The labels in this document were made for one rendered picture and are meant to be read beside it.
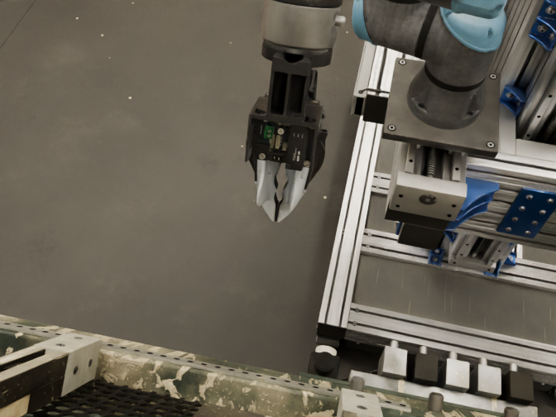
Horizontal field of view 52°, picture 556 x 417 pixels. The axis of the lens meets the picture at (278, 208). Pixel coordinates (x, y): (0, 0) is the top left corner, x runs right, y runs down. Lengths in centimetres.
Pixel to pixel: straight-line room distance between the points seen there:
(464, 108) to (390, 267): 88
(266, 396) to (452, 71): 66
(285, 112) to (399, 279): 140
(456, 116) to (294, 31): 65
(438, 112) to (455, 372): 52
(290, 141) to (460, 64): 56
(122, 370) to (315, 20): 73
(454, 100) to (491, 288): 96
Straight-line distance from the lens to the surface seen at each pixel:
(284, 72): 55
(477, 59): 109
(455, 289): 195
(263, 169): 63
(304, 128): 57
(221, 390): 104
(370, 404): 95
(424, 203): 117
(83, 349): 102
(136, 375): 108
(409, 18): 108
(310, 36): 56
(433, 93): 114
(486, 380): 125
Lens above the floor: 189
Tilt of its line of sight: 57 degrees down
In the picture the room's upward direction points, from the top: straight up
